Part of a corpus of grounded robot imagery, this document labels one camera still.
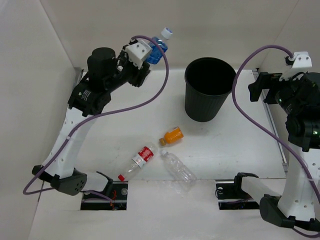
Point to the red label plastic bottle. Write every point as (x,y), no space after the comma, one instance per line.
(138,161)

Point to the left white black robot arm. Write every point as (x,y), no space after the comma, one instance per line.
(106,73)

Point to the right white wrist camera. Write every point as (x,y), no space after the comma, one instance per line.
(299,64)

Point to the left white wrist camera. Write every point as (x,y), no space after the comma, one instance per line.
(138,53)

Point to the clear unlabelled plastic bottle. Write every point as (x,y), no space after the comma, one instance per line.
(178,170)

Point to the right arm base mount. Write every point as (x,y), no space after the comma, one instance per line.
(230,198)

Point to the orange juice bottle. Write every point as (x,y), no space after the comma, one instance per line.
(171,136)

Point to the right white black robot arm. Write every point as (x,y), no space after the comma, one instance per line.
(295,208)

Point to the black ribbed plastic bin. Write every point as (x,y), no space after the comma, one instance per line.
(208,83)

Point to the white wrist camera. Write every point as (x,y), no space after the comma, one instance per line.
(299,64)
(138,53)

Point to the right aluminium table rail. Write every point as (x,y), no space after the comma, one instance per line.
(272,124)

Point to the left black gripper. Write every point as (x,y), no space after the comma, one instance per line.
(139,75)

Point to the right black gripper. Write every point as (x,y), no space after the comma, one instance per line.
(265,80)

